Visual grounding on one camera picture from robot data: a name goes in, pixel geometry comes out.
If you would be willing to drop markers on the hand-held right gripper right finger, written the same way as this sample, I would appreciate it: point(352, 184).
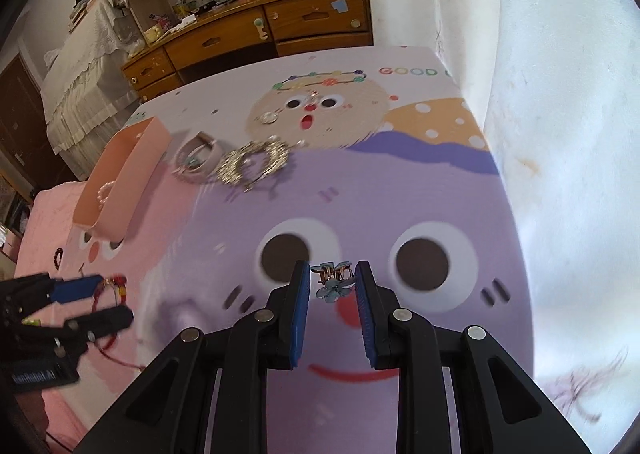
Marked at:
point(366, 314)

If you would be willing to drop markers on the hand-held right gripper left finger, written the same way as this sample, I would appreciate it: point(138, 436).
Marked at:
point(299, 314)

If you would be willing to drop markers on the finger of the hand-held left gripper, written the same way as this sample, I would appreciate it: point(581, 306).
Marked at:
point(102, 321)
point(75, 289)

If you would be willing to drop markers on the blue flower hair clip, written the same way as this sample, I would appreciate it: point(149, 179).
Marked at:
point(334, 280)

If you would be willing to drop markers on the pink storage box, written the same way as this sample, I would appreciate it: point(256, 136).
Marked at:
point(120, 174)

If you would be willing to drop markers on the printed cartoon bed sheet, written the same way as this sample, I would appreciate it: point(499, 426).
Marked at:
point(350, 184)

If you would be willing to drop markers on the dark wooden door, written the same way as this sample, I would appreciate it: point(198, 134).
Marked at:
point(25, 119)

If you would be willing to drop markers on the pink bangle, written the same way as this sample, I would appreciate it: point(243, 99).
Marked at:
point(196, 159)

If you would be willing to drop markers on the small silver ear stud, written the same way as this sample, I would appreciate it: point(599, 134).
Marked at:
point(314, 95)

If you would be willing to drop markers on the white lace cloth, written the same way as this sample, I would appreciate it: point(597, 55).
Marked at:
point(85, 69)

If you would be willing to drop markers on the wooden desk with drawers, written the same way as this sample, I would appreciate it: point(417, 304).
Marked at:
point(240, 29)

